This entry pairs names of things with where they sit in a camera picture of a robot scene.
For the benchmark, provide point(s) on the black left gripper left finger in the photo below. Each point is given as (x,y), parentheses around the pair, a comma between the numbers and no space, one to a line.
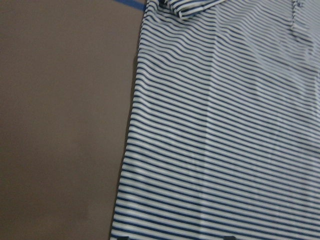
(123,238)

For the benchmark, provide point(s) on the navy white striped polo shirt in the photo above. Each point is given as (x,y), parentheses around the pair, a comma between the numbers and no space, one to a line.
(224,132)

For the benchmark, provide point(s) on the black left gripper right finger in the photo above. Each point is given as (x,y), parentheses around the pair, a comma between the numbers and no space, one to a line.
(229,237)

